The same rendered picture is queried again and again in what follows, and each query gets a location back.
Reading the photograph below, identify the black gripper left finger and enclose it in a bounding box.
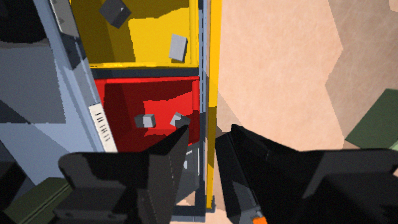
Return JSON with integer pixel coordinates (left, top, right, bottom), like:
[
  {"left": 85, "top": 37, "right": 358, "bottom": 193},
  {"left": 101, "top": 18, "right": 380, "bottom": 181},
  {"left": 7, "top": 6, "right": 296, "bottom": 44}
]
[{"left": 58, "top": 125, "right": 189, "bottom": 224}]

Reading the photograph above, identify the red open bin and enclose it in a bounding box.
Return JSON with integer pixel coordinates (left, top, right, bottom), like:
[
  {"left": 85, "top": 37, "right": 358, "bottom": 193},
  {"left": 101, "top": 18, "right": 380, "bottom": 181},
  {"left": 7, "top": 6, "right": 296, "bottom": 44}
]
[{"left": 94, "top": 76, "right": 200, "bottom": 152}]

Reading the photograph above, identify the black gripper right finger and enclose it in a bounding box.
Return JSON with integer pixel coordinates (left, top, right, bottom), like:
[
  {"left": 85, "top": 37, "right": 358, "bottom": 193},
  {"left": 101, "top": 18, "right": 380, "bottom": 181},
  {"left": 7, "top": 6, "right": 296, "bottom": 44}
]
[{"left": 231, "top": 124, "right": 398, "bottom": 224}]

